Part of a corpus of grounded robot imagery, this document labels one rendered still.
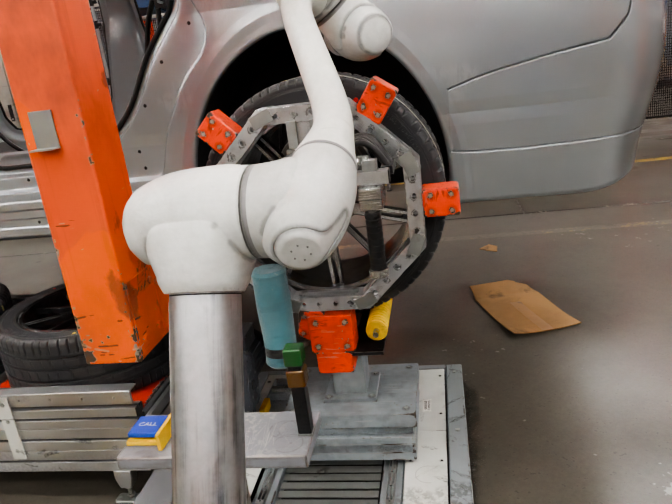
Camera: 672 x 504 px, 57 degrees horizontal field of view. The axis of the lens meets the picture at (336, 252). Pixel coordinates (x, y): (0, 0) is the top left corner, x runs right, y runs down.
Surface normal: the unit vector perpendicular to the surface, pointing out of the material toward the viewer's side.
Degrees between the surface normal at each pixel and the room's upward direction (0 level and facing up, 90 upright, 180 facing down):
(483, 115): 90
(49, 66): 90
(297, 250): 113
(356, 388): 90
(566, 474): 0
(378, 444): 90
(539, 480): 0
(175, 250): 72
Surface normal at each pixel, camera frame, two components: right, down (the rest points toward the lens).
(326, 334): -0.14, 0.32
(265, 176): -0.08, -0.69
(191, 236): -0.14, 0.04
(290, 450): -0.12, -0.94
